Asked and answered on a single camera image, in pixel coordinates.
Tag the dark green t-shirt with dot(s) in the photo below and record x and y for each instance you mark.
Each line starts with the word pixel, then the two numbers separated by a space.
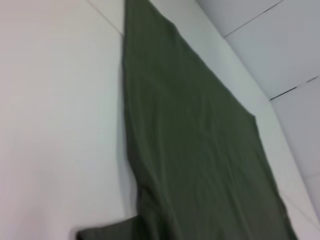
pixel 190 140

